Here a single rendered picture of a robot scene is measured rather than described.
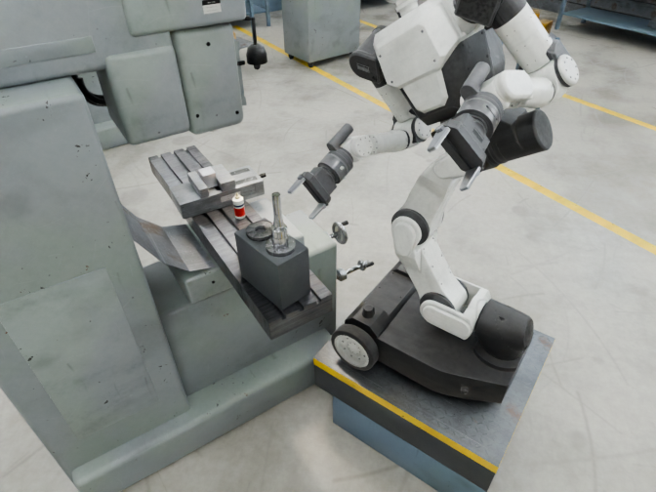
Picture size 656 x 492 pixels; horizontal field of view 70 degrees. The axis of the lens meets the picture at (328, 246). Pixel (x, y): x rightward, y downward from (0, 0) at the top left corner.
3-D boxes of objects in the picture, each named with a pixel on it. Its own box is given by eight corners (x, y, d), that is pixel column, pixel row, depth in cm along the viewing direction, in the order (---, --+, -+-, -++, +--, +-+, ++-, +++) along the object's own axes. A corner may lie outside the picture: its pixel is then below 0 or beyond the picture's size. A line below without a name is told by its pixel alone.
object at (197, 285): (267, 217, 219) (266, 195, 211) (307, 258, 196) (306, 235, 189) (161, 256, 198) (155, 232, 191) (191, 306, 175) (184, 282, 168)
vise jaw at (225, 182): (223, 172, 199) (221, 163, 196) (236, 187, 188) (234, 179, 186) (209, 176, 196) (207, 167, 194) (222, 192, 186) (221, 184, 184)
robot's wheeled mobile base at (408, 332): (535, 339, 198) (558, 281, 177) (489, 433, 165) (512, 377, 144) (400, 279, 227) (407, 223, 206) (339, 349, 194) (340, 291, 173)
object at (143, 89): (167, 105, 161) (148, 24, 145) (192, 132, 145) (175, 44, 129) (109, 119, 153) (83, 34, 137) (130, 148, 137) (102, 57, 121)
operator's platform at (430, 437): (530, 392, 226) (555, 338, 201) (475, 516, 184) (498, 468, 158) (389, 321, 262) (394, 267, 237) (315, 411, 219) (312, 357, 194)
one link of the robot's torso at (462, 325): (487, 312, 184) (495, 288, 176) (467, 346, 171) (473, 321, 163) (438, 291, 193) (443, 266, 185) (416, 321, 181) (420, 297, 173)
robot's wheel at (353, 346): (378, 370, 189) (381, 338, 176) (371, 379, 186) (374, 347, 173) (337, 348, 198) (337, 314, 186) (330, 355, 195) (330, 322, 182)
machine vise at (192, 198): (250, 178, 208) (248, 156, 201) (265, 194, 198) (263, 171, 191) (172, 201, 194) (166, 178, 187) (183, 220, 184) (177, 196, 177)
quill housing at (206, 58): (223, 103, 170) (208, 6, 149) (248, 124, 156) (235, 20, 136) (171, 116, 162) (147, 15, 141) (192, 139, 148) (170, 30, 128)
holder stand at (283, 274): (269, 260, 165) (264, 213, 152) (310, 292, 152) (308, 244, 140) (240, 276, 159) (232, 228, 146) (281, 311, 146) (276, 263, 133)
